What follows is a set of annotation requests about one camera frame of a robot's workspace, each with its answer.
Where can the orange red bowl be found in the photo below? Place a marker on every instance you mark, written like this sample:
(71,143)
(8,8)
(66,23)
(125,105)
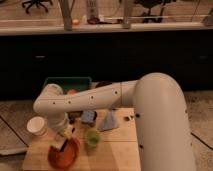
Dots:
(66,158)

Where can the metal fork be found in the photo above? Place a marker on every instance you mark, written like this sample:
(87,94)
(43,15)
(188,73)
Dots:
(128,118)

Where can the white cup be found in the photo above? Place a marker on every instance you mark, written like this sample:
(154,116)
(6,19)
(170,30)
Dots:
(37,126)

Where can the black chair base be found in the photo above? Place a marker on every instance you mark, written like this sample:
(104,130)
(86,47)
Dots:
(38,3)

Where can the grey blue cloth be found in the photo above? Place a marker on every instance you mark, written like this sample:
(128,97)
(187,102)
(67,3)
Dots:
(109,122)

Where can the small orange ball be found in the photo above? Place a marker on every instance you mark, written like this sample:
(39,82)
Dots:
(75,22)

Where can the blue sponge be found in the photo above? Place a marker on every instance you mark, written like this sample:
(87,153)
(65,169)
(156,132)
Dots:
(88,117)

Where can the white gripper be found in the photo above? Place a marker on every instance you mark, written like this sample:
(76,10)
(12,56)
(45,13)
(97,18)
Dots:
(62,136)

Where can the orange red fruit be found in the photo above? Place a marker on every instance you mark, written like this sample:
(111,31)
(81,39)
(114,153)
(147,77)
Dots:
(72,91)

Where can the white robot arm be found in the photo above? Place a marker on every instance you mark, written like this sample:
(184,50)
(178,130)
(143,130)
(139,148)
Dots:
(160,110)

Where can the small green cup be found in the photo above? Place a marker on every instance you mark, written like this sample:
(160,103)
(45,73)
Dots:
(92,138)

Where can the dark red bowl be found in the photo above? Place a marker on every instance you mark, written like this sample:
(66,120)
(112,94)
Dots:
(103,83)

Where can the green plastic tray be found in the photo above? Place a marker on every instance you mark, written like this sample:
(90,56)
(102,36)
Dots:
(67,83)

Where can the black office chair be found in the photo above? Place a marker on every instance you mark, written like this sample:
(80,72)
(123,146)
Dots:
(149,5)

